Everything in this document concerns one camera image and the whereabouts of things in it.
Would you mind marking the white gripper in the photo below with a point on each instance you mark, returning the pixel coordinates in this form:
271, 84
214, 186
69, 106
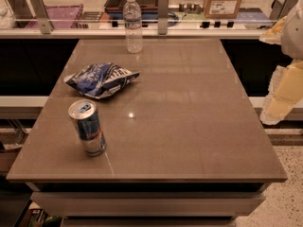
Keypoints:
294, 32

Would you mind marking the red bull can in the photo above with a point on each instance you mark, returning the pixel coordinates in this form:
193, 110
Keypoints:
84, 114

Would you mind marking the clear plastic water bottle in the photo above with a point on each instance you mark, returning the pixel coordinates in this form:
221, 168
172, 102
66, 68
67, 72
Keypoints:
133, 26

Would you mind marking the cardboard box with label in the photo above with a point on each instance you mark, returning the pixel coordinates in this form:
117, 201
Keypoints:
221, 9

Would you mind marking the blue chip bag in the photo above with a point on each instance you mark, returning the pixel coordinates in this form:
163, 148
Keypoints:
99, 81

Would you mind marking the purple plastic tray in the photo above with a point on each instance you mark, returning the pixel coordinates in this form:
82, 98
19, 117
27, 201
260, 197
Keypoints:
64, 17

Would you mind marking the right metal rail bracket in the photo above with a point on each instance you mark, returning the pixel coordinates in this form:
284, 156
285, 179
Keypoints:
281, 8

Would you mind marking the metal rail bracket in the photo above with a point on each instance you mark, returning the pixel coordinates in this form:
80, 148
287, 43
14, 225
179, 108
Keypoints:
281, 8
41, 20
163, 10

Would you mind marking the middle metal rail bracket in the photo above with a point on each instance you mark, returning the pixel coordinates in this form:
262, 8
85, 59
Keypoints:
163, 10

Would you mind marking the left metal rail bracket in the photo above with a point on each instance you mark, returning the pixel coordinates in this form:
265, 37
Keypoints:
41, 20

